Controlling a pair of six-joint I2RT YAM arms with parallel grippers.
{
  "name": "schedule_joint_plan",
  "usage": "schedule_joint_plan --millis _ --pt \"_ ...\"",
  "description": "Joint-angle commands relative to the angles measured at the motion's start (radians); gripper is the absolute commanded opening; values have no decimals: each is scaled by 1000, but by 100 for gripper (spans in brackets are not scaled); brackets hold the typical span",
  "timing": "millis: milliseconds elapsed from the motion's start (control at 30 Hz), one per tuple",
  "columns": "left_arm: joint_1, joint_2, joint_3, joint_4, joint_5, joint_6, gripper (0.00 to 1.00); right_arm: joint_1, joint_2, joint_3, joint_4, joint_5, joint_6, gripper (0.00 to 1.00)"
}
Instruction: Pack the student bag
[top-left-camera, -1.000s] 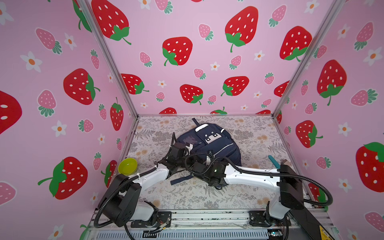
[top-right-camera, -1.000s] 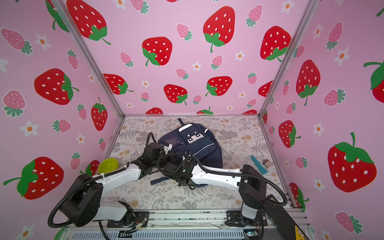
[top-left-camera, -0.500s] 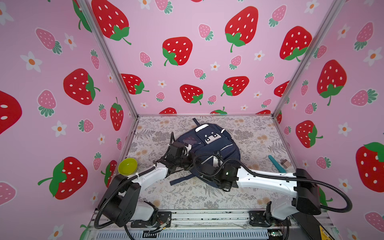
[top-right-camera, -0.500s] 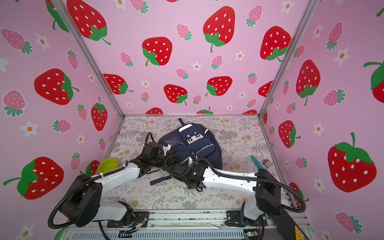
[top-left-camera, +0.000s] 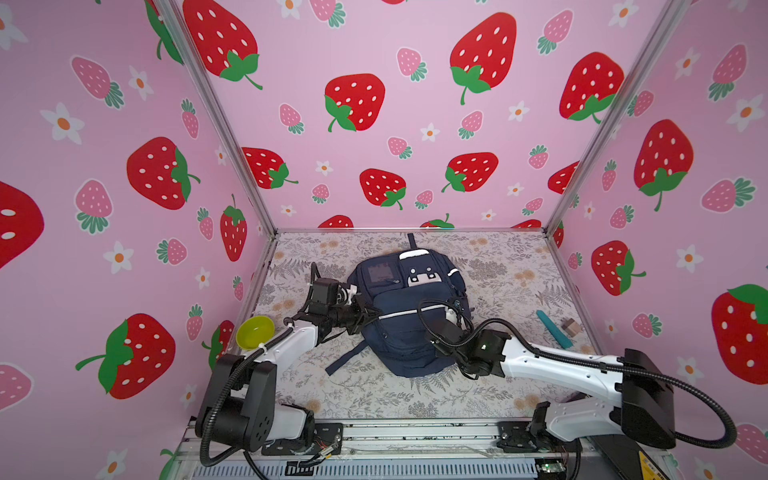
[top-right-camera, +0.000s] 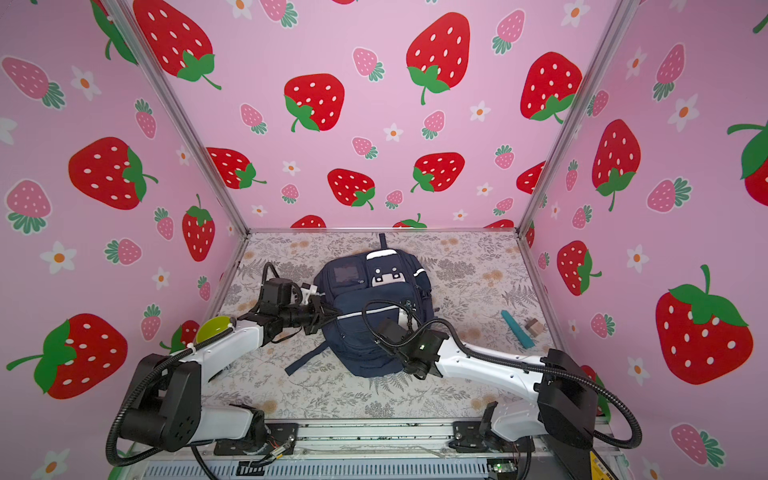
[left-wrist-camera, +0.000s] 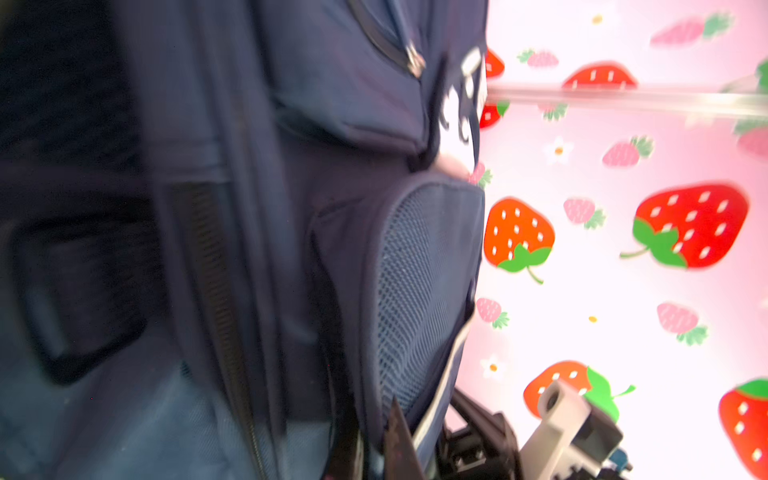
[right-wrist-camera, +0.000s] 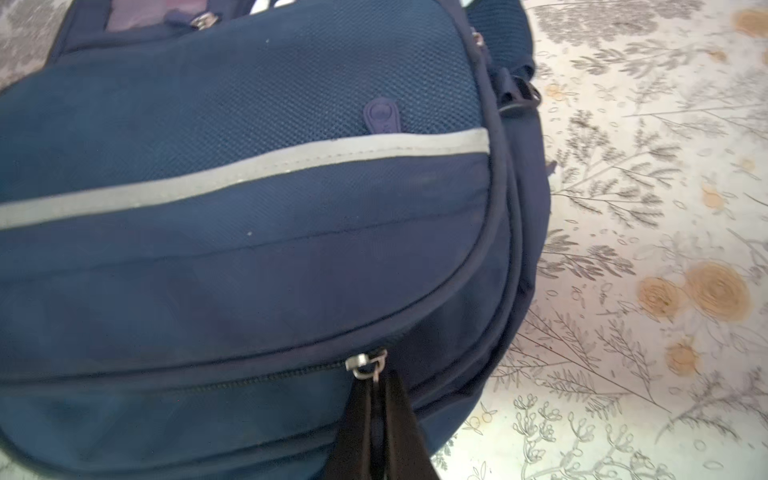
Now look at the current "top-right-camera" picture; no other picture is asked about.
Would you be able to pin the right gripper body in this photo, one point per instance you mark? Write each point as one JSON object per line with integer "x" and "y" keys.
{"x": 420, "y": 334}

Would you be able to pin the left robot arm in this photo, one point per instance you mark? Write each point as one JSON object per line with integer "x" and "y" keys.
{"x": 163, "y": 408}

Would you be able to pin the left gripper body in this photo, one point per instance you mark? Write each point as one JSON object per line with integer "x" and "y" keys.
{"x": 301, "y": 316}

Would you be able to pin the teal pen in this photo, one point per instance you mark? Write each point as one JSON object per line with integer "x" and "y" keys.
{"x": 523, "y": 338}

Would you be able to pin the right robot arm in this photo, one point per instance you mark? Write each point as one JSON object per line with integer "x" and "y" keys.
{"x": 561, "y": 399}

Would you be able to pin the small eraser block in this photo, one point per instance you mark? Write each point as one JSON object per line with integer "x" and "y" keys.
{"x": 535, "y": 328}

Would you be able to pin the navy blue student backpack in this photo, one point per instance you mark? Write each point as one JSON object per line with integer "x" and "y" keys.
{"x": 369, "y": 289}

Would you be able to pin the green bowl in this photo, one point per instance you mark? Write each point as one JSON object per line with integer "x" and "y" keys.
{"x": 213, "y": 327}

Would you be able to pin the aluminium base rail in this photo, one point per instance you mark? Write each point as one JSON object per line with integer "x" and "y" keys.
{"x": 371, "y": 449}

